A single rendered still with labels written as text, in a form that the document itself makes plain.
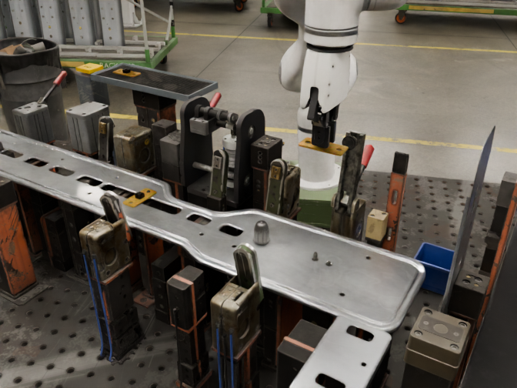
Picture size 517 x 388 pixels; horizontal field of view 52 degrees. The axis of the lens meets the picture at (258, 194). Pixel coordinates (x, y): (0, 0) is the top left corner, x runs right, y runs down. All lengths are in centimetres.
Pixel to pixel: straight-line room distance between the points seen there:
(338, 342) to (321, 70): 44
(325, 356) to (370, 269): 25
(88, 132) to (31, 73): 234
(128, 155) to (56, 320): 46
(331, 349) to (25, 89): 329
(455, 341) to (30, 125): 135
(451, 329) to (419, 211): 102
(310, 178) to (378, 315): 84
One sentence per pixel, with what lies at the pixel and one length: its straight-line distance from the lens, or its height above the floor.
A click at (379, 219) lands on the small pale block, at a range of 110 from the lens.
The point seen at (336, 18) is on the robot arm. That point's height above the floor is 148.
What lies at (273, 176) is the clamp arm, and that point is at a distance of 122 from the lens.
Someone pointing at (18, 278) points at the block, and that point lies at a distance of 155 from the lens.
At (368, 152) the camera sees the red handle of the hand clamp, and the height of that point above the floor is 114.
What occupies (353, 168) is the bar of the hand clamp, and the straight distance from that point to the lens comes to 112.
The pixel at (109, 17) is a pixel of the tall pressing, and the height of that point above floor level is 58.
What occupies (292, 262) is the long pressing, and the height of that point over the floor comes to 100.
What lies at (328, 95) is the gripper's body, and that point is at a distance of 87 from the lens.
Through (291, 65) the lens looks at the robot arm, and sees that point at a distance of 155.
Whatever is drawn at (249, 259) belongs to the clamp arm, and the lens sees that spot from 90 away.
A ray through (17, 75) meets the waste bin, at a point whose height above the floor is 59.
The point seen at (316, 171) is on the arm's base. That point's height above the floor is 86.
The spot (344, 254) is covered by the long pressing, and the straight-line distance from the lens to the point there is 110.
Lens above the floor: 165
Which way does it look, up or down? 30 degrees down
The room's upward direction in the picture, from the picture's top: straight up
